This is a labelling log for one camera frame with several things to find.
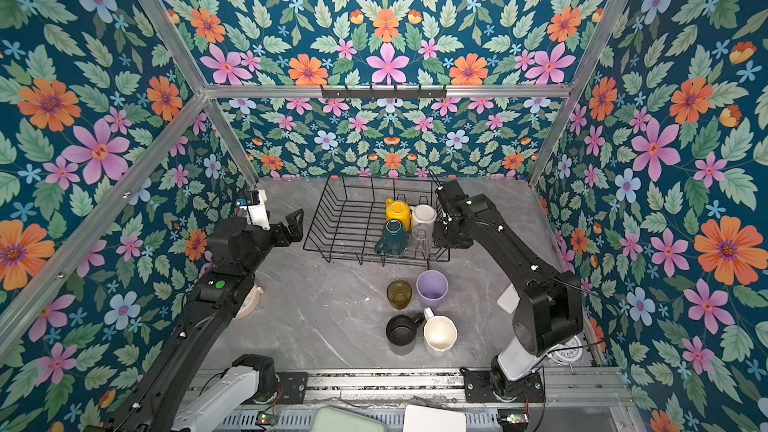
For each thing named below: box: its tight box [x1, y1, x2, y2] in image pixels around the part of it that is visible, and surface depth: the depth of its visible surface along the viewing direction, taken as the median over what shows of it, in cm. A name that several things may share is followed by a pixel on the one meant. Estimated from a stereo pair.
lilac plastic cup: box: [416, 269, 449, 311], surface depth 82 cm
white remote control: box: [497, 282, 521, 314], surface depth 90 cm
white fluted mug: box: [423, 307, 458, 356], surface depth 77 cm
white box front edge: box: [403, 404, 467, 432], surface depth 67 cm
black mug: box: [386, 312, 425, 346], surface depth 83 cm
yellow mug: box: [386, 198, 411, 231], surface depth 97 cm
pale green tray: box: [311, 405, 386, 432], surface depth 69 cm
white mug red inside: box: [411, 204, 437, 240], surface depth 97 cm
